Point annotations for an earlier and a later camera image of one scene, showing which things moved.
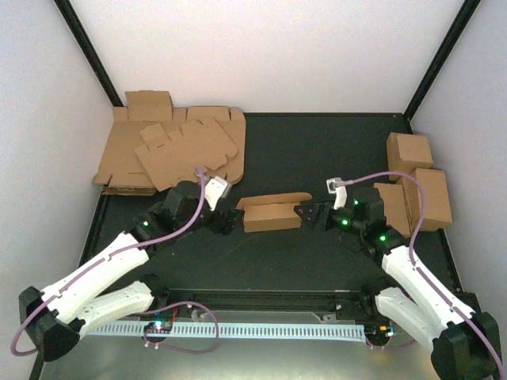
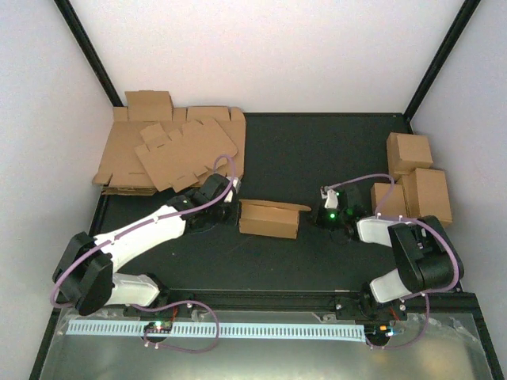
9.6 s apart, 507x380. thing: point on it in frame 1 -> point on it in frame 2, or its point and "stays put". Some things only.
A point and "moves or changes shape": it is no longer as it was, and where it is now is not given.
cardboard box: x=272 y=211 moves or changes shape
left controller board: x=158 y=328 stays put
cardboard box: x=405 y=153 stays put
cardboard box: x=436 y=210 stays put
